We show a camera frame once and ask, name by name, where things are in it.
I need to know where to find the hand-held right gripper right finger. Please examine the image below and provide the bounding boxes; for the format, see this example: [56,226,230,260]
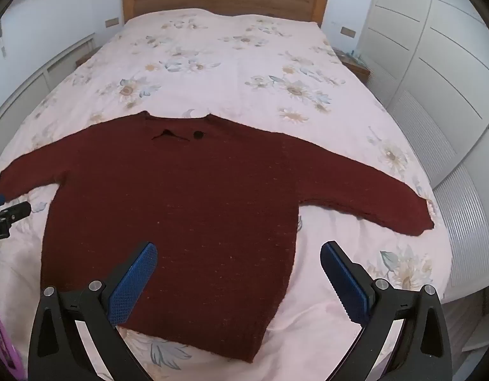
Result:
[320,240,453,381]

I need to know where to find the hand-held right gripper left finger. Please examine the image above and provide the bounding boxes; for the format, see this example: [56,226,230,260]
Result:
[28,242,160,381]

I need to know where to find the dark red knitted sweater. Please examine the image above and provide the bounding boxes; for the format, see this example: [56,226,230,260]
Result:
[0,111,435,364]

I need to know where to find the purple object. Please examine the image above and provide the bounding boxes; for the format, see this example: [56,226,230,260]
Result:
[0,313,23,381]

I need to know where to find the white low cabinet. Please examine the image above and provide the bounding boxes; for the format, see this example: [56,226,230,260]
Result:
[0,34,96,159]

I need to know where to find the wooden nightstand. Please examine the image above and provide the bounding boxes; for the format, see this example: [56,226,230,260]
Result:
[334,48,371,85]

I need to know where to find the pink floral bedspread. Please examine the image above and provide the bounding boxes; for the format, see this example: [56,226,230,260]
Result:
[0,8,452,381]

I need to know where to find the white wardrobe doors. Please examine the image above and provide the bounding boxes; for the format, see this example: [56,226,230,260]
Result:
[356,0,489,290]

